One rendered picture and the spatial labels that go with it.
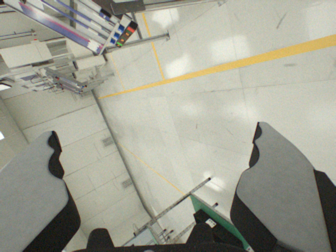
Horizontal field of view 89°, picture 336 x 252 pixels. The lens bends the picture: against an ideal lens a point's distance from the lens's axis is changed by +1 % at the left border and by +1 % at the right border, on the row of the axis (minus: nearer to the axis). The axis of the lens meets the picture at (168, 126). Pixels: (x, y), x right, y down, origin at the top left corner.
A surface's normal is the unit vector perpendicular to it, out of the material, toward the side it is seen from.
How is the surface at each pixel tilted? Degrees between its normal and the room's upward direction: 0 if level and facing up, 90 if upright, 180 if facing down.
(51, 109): 90
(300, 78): 0
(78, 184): 90
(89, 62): 90
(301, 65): 0
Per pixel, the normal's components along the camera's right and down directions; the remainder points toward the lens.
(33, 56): 0.49, 0.11
